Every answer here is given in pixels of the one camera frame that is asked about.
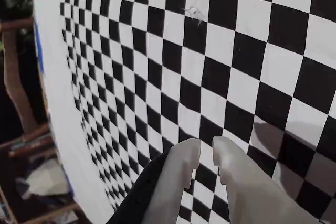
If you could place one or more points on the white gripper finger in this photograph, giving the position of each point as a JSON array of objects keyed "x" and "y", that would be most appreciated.
[
  {"x": 249, "y": 195},
  {"x": 176, "y": 171}
]

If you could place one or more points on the wooden bookshelf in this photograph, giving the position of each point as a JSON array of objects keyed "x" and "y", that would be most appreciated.
[{"x": 63, "y": 209}]

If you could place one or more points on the black white checkered sheet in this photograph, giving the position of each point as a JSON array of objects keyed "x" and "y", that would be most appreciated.
[{"x": 236, "y": 58}]

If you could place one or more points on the blue tape strip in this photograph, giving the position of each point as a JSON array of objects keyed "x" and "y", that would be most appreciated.
[{"x": 39, "y": 45}]

